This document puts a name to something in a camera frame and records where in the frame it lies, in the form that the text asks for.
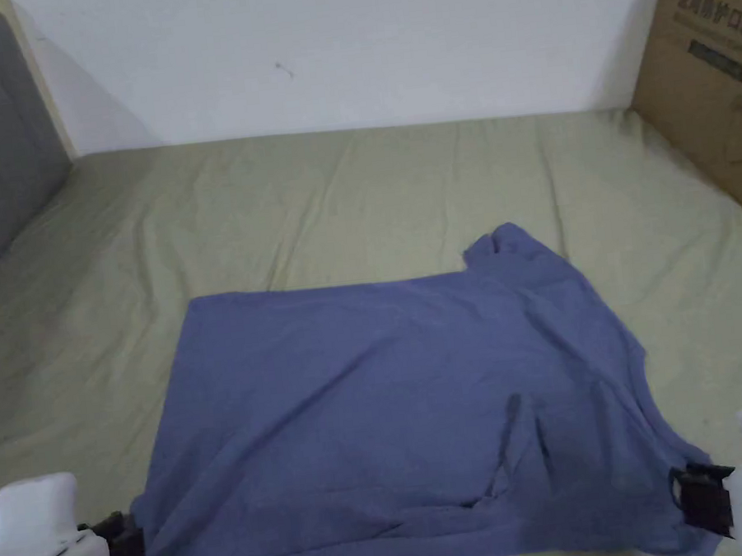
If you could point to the brown cardboard carton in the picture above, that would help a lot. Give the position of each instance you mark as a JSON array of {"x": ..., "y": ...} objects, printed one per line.
[{"x": 717, "y": 69}]

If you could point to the blue shirt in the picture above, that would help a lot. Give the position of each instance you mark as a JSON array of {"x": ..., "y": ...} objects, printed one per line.
[{"x": 392, "y": 415}]

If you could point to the bed with pale green sheet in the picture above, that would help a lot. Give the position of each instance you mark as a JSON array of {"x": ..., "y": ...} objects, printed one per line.
[{"x": 336, "y": 202}]

